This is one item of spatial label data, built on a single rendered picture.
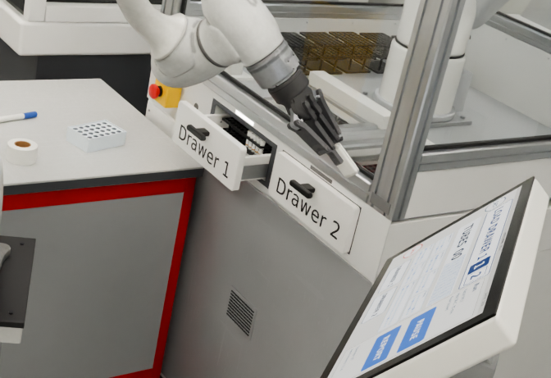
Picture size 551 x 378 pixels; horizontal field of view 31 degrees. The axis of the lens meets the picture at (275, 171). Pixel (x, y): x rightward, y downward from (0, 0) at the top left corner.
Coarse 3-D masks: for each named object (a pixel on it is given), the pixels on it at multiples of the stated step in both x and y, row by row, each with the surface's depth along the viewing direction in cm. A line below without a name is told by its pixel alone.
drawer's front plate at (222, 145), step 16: (192, 112) 237; (176, 128) 243; (208, 128) 231; (208, 144) 232; (224, 144) 226; (240, 144) 223; (208, 160) 233; (224, 160) 227; (240, 160) 222; (224, 176) 228; (240, 176) 225
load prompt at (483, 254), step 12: (504, 204) 159; (492, 216) 157; (504, 216) 153; (492, 228) 151; (480, 240) 149; (492, 240) 146; (480, 252) 144; (492, 252) 140; (468, 264) 143; (480, 264) 139; (468, 276) 137; (480, 276) 134
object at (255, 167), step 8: (216, 120) 247; (248, 160) 226; (256, 160) 228; (264, 160) 229; (248, 168) 227; (256, 168) 228; (264, 168) 230; (248, 176) 228; (256, 176) 230; (264, 176) 231
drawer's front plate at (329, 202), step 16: (288, 160) 221; (272, 176) 226; (288, 176) 221; (304, 176) 216; (272, 192) 227; (320, 192) 212; (336, 192) 209; (288, 208) 222; (304, 208) 217; (320, 208) 213; (336, 208) 208; (352, 208) 204; (336, 224) 208; (352, 224) 205; (336, 240) 209; (352, 240) 207
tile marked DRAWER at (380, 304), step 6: (396, 288) 156; (384, 294) 157; (390, 294) 155; (378, 300) 157; (384, 300) 154; (372, 306) 156; (378, 306) 154; (384, 306) 151; (372, 312) 152; (378, 312) 150; (366, 318) 152
